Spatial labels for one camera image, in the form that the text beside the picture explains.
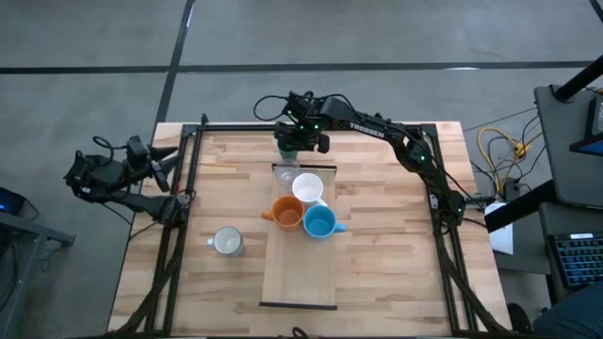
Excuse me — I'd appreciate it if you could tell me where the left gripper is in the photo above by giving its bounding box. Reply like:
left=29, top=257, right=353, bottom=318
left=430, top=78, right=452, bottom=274
left=106, top=145, right=181, bottom=192

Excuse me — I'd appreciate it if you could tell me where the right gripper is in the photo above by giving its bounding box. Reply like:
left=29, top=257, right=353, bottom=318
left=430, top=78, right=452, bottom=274
left=273, top=91, right=340, bottom=154

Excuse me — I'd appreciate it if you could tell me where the green cup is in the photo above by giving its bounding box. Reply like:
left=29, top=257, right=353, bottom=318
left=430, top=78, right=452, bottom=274
left=276, top=136, right=301, bottom=161

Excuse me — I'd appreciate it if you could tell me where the clear glass cup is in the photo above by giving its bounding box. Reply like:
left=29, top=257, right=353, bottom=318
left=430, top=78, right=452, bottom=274
left=273, top=158, right=302, bottom=190

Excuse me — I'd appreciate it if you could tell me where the orange mug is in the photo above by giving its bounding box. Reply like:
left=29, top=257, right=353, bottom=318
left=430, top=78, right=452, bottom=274
left=261, top=195, right=306, bottom=232

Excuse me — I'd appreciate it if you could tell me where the light blue mug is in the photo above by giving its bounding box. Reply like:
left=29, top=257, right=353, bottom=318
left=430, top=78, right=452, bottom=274
left=302, top=204, right=349, bottom=241

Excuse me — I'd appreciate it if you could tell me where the blue white floral mug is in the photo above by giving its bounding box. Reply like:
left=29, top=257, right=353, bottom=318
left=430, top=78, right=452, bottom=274
left=206, top=225, right=245, bottom=258

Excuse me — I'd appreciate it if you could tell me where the grey side stand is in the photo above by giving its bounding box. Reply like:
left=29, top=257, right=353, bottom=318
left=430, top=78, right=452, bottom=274
left=0, top=211, right=76, bottom=331

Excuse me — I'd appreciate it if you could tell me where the blue-lit device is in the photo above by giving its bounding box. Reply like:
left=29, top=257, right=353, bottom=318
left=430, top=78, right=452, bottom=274
left=0, top=186, right=39, bottom=220

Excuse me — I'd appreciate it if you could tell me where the white box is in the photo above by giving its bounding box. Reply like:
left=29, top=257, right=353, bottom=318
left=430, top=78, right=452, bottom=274
left=484, top=202, right=514, bottom=256

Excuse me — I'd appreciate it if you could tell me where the black desk bar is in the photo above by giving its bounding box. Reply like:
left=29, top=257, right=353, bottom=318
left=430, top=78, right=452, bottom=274
left=484, top=178, right=557, bottom=234

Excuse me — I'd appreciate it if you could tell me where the low grey desk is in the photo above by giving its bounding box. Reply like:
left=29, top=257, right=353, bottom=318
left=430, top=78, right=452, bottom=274
left=539, top=202, right=603, bottom=305

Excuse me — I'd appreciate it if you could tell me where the black chair base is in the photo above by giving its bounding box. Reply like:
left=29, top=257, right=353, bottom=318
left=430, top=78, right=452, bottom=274
left=506, top=302, right=533, bottom=335

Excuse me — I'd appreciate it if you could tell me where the black pole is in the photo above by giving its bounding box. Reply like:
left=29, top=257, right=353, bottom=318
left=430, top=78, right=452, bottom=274
left=553, top=55, right=603, bottom=103

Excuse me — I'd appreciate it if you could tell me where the laptop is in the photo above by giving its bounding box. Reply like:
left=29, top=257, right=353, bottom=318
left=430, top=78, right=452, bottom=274
left=568, top=91, right=603, bottom=157

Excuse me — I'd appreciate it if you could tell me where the backlit keyboard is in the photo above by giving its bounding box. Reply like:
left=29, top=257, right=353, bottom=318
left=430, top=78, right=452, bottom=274
left=553, top=232, right=603, bottom=289

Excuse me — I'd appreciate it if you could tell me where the person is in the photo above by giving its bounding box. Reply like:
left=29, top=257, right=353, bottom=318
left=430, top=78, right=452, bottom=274
left=531, top=290, right=603, bottom=339

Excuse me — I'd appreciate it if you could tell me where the black aluminium table frame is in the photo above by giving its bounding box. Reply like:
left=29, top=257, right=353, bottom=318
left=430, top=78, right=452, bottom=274
left=107, top=112, right=513, bottom=338

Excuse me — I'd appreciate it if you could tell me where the yellow cable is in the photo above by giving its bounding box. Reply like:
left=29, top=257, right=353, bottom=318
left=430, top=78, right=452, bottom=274
left=478, top=126, right=531, bottom=192

